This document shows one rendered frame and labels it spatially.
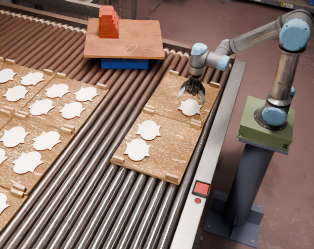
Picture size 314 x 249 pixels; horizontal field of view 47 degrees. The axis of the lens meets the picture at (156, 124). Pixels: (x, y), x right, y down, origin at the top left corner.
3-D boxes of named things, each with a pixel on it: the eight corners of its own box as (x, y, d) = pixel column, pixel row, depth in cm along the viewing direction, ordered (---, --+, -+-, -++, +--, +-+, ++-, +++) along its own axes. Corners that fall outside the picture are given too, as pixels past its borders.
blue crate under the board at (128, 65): (146, 46, 259) (147, 33, 252) (149, 70, 236) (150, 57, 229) (102, 44, 255) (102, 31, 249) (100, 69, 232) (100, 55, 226)
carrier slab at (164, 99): (220, 89, 225) (220, 87, 224) (201, 129, 196) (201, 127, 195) (167, 74, 234) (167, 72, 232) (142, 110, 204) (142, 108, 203)
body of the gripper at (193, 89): (183, 94, 193) (186, 75, 185) (186, 85, 199) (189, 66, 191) (197, 98, 192) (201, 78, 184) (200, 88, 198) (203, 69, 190)
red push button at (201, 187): (209, 186, 168) (209, 185, 167) (206, 196, 163) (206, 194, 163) (196, 183, 169) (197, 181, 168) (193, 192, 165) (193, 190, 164)
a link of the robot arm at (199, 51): (206, 51, 174) (189, 47, 176) (202, 71, 181) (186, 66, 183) (211, 44, 179) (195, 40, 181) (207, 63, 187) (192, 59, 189)
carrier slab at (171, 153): (202, 130, 196) (202, 128, 195) (179, 185, 166) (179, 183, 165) (142, 112, 203) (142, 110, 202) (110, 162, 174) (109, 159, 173)
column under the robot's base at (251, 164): (262, 205, 275) (301, 119, 217) (256, 248, 248) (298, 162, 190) (214, 190, 283) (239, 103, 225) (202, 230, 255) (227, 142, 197)
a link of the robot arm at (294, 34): (288, 114, 188) (316, 13, 154) (283, 131, 178) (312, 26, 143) (264, 108, 192) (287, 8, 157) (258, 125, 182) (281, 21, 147)
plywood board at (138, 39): (158, 22, 265) (158, 20, 264) (164, 59, 228) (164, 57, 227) (88, 20, 260) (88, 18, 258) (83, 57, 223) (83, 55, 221)
